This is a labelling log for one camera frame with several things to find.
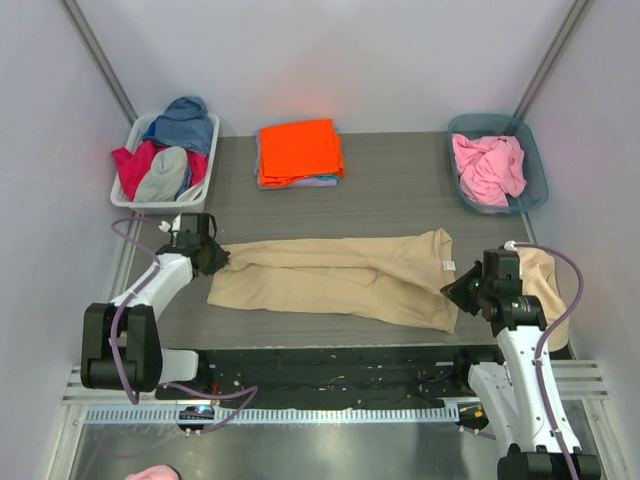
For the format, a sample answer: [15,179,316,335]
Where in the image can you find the beige t shirt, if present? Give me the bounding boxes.
[207,229,458,334]

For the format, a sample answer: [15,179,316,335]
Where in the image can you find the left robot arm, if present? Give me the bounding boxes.
[80,213,230,403]

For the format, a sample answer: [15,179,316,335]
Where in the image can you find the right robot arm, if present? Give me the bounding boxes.
[441,241,602,479]

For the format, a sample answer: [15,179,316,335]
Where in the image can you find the white laundry basket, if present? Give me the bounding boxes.
[109,113,222,216]

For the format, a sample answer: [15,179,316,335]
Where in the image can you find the beige bucket hat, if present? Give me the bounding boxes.
[516,247,567,327]

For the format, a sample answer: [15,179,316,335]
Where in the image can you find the grey garment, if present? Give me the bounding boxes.
[134,146,191,203]

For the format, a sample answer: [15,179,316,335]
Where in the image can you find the magenta garment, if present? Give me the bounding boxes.
[112,141,208,202]

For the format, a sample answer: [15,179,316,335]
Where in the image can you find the teal plastic basin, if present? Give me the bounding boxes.
[448,113,549,215]

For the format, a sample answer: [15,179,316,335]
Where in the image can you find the blue patterned garment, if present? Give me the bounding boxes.
[143,96,214,156]

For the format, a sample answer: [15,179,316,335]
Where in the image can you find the pink crumpled t shirt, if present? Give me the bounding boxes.
[451,134,527,207]

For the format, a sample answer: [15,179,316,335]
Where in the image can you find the orange folded t shirt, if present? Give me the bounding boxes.
[257,117,346,188]

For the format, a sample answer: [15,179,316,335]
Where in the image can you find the pink object bottom edge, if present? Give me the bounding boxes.
[125,464,182,480]

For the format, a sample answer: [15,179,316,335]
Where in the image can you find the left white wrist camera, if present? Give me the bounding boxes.
[158,214,182,234]

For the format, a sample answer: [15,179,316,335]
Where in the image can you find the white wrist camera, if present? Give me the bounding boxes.
[503,240,518,252]
[158,214,182,234]

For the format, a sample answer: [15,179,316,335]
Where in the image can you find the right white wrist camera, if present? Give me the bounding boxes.
[503,240,518,252]

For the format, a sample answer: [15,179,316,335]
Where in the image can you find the aluminium rail frame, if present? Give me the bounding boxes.
[62,360,609,405]

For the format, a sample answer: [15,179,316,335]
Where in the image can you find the white slotted cable duct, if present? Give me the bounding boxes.
[84,404,459,426]

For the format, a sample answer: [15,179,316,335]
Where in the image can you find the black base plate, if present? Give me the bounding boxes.
[188,345,504,410]

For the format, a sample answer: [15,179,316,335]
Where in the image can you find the left aluminium corner post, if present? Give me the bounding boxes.
[59,0,138,125]

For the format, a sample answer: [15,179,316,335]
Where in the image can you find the aluminium corner post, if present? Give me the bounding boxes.
[59,0,138,125]
[512,0,595,121]

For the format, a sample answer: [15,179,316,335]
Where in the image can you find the right aluminium corner post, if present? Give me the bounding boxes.
[512,0,595,121]

